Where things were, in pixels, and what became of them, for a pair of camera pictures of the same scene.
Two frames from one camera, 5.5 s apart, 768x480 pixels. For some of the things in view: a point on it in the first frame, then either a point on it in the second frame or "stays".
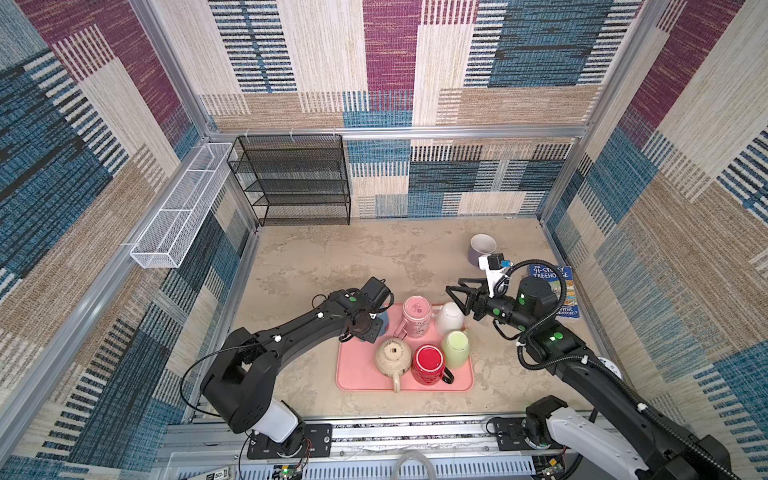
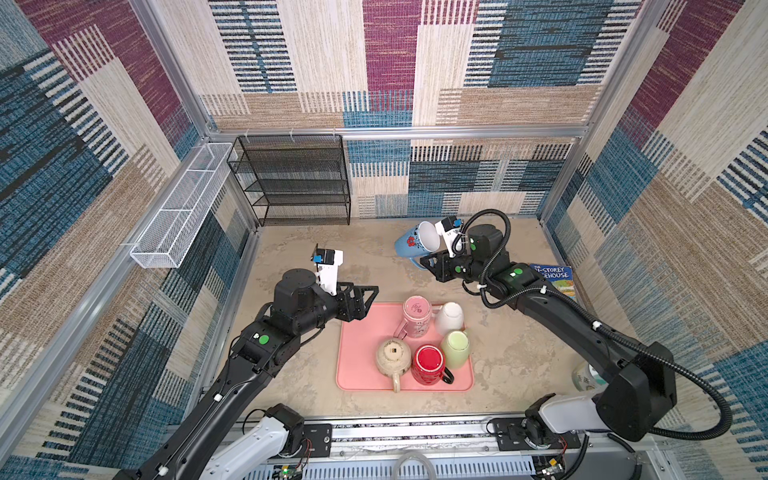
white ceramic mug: (449, 317) stays
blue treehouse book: (569, 306) stays
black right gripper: (481, 294) -> (442, 265)
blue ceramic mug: (384, 316) -> (422, 239)
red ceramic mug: (428, 366) stays
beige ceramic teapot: (393, 357) stays
